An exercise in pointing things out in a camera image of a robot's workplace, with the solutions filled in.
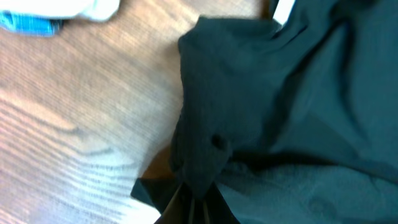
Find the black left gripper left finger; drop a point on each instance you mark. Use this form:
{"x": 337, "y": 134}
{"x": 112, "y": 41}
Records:
{"x": 180, "y": 209}

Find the black t-shirt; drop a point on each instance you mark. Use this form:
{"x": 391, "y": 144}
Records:
{"x": 293, "y": 123}

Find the cream folded garment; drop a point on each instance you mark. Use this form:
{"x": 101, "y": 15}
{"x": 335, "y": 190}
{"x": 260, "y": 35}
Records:
{"x": 94, "y": 10}

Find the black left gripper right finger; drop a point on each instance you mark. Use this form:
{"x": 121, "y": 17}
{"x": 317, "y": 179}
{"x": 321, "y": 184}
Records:
{"x": 215, "y": 208}

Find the blue folded garment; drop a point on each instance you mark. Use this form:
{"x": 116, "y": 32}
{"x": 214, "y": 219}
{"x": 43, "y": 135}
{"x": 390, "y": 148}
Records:
{"x": 30, "y": 25}

